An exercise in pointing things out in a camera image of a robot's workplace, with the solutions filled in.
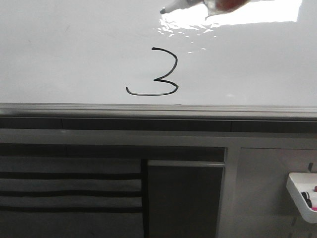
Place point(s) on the white plastic marker tray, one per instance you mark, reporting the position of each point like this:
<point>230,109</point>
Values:
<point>297,183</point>

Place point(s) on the pink marker in tray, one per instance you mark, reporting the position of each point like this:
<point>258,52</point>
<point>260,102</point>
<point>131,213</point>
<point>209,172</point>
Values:
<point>313,198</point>

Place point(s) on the grey fabric pocket organizer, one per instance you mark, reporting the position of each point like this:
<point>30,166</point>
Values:
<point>68,191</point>

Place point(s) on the white metal stand frame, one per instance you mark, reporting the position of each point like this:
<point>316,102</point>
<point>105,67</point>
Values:
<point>206,178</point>

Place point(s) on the white black whiteboard marker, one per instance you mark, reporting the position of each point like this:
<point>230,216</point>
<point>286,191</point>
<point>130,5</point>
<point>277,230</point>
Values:
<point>195,9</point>

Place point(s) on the white whiteboard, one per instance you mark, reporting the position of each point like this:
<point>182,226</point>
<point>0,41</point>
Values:
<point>122,57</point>

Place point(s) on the white marker in tray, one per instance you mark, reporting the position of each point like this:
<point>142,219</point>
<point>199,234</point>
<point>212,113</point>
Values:
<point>306,196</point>

